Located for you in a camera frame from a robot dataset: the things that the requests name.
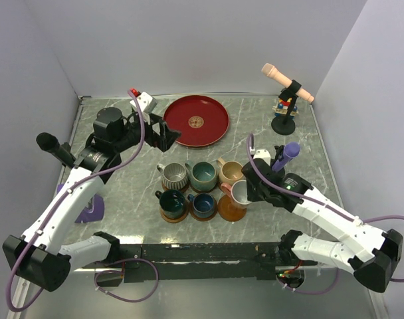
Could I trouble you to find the teal glazed mug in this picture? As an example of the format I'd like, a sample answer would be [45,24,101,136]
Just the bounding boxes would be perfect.
[185,161,218,190]

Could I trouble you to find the black stand of pink microphone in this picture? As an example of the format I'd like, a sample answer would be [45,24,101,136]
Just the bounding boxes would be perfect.
[271,80,301,136]

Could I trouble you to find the wrist white camera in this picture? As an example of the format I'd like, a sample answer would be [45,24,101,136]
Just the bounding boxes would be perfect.
[250,148,271,165]
[128,88,157,114]

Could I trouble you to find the colourful toy car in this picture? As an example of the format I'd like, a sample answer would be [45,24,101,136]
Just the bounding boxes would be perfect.
[272,98,298,118]

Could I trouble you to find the dark green mug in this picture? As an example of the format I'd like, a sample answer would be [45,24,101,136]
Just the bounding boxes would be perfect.
[155,191,186,215]

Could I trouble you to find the wooden coaster one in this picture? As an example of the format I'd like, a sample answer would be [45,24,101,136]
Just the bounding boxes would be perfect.
[161,182,190,194]

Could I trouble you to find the wooden coaster five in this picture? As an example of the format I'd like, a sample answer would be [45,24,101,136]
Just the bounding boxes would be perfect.
[218,195,247,222]

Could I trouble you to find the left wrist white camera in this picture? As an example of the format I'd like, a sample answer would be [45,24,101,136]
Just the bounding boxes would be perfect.
[128,88,157,114]

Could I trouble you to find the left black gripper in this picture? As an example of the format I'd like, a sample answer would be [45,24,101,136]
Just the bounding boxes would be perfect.
[113,111,181,153]

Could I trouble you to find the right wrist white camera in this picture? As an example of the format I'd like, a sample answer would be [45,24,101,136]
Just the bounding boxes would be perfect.
[250,148,271,165]

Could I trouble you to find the wooden coaster four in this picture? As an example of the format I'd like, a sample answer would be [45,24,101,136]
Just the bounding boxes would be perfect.
[219,183,232,193]

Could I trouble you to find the pink toy microphone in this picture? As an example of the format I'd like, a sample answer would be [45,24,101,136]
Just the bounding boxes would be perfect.
[261,63,314,103]

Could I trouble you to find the pink floral cup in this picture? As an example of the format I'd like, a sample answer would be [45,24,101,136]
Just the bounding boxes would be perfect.
[226,180,252,207]

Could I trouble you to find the wooden coaster six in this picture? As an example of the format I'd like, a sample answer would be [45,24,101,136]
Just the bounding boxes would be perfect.
[189,207,217,222]

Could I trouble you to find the grey striped mug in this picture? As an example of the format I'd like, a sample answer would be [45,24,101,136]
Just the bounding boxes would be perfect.
[156,163,189,190]

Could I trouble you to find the wooden coaster three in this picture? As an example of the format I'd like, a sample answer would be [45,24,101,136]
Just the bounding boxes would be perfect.
[190,184,218,193]

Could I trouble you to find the red round tray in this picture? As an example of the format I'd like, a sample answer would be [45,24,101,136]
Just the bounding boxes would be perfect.
[163,95,229,148]

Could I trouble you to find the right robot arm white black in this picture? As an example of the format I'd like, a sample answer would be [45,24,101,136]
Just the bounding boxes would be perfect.
[242,159,403,293]

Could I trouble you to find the purple toy microphone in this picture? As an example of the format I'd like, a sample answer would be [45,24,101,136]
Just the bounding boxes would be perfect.
[282,142,301,169]

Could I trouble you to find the black microphone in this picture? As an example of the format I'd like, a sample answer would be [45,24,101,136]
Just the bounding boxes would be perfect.
[36,132,76,168]

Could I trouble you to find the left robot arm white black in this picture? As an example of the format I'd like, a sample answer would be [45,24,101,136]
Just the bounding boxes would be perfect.
[3,107,181,292]

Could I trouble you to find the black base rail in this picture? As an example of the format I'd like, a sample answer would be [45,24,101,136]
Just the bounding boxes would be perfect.
[80,241,318,284]

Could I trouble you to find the purple box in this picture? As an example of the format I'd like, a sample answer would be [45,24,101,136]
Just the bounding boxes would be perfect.
[52,183,104,224]

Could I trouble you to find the black stand of purple microphone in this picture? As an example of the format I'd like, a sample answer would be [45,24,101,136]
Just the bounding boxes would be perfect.
[272,145,284,171]

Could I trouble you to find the wooden coaster two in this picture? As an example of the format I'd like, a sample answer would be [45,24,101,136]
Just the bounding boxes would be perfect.
[159,206,188,223]

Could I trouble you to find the dark blue small cup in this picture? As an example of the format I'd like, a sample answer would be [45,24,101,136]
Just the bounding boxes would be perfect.
[187,193,215,217]

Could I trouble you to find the beige ceramic mug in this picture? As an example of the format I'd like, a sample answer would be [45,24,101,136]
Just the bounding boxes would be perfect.
[217,158,245,186]

